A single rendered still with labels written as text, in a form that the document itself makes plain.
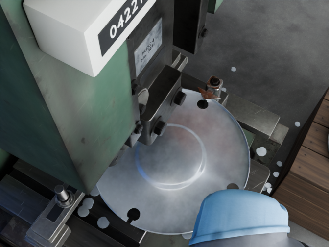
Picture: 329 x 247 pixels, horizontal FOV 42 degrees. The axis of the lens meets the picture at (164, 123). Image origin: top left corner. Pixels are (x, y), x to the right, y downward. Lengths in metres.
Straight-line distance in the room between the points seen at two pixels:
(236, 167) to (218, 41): 1.22
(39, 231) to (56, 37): 0.59
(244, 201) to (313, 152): 1.01
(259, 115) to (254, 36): 1.02
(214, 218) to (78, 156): 0.13
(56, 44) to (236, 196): 0.18
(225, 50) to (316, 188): 0.83
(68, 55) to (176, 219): 0.53
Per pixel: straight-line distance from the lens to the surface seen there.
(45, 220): 0.79
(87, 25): 0.21
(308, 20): 2.12
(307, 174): 1.30
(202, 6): 0.56
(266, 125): 0.99
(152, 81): 0.62
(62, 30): 0.22
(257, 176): 0.78
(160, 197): 0.75
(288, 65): 1.93
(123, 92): 0.41
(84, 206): 0.84
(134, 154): 0.78
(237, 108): 1.00
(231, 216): 0.33
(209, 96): 0.84
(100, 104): 0.37
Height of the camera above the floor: 1.49
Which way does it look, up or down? 62 degrees down
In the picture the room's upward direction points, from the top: 1 degrees clockwise
